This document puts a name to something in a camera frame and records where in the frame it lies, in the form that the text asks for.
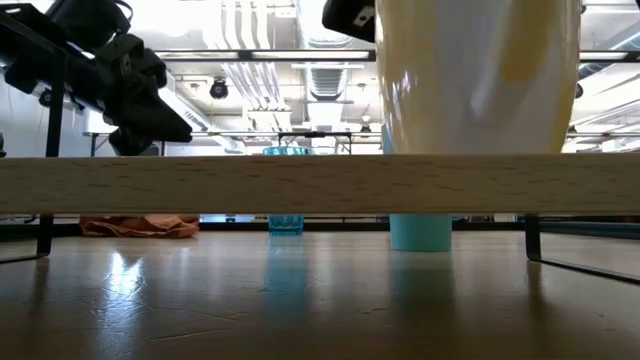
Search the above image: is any orange cloth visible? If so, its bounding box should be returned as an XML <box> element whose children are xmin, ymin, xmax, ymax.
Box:
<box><xmin>78</xmin><ymin>214</ymin><xmax>201</xmax><ymax>240</ymax></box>

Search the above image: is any black ceiling dome camera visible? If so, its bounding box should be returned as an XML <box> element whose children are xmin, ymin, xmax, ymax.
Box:
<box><xmin>209</xmin><ymin>77</ymin><xmax>230</xmax><ymax>101</ymax></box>

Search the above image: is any light blue plastic cup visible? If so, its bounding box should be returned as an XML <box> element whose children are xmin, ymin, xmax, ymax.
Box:
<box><xmin>381</xmin><ymin>123</ymin><xmax>454</xmax><ymax>253</ymax></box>

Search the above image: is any blue translucent glass cup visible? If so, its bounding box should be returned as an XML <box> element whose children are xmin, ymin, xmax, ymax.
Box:
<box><xmin>262</xmin><ymin>145</ymin><xmax>313</xmax><ymax>237</ymax></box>

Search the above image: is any black overhead frame beam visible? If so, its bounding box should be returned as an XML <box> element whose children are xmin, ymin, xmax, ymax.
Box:
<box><xmin>153</xmin><ymin>48</ymin><xmax>640</xmax><ymax>64</ymax></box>

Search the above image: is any large white yellow mug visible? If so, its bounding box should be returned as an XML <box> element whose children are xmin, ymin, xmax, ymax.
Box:
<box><xmin>374</xmin><ymin>0</ymin><xmax>584</xmax><ymax>156</ymax></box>

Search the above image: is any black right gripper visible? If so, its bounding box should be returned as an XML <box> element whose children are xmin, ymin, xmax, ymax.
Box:
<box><xmin>321</xmin><ymin>0</ymin><xmax>377</xmax><ymax>44</ymax></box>

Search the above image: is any light wooden shelf board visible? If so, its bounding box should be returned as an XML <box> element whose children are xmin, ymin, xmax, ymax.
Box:
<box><xmin>0</xmin><ymin>152</ymin><xmax>640</xmax><ymax>217</ymax></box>

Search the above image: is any black metal shelf leg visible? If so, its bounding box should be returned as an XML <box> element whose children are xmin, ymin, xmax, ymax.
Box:
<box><xmin>524</xmin><ymin>214</ymin><xmax>640</xmax><ymax>286</ymax></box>
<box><xmin>0</xmin><ymin>9</ymin><xmax>69</xmax><ymax>265</ymax></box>

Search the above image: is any black background table frame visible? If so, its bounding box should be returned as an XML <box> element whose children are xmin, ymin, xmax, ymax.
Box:
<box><xmin>276</xmin><ymin>130</ymin><xmax>354</xmax><ymax>156</ymax></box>

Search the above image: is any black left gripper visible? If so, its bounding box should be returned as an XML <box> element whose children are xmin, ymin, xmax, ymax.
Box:
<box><xmin>93</xmin><ymin>33</ymin><xmax>194</xmax><ymax>158</ymax></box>

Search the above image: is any silver ceiling air duct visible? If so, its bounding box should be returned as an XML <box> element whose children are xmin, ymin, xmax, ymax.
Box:
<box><xmin>294</xmin><ymin>0</ymin><xmax>351</xmax><ymax>103</ymax></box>

